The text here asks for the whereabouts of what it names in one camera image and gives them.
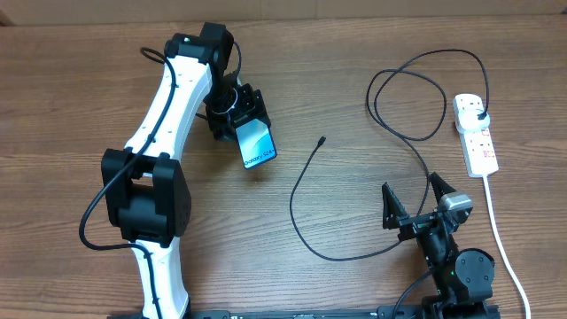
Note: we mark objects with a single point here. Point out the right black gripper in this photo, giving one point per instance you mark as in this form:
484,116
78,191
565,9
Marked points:
393,214

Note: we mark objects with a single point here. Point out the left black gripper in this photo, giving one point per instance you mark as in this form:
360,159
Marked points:
252,105

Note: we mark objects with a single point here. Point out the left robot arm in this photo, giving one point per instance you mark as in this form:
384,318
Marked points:
146,194

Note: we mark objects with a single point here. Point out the cardboard backboard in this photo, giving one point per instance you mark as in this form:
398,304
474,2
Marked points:
87,12

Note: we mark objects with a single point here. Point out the white power strip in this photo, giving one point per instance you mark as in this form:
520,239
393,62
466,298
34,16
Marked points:
477,147

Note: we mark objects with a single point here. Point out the white charger plug adapter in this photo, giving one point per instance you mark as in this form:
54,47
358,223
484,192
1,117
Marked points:
468,122

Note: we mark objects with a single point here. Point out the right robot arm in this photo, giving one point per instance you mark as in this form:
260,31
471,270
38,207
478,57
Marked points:
463,278

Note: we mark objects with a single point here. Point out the Samsung Galaxy smartphone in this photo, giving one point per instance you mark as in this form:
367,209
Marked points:
256,143

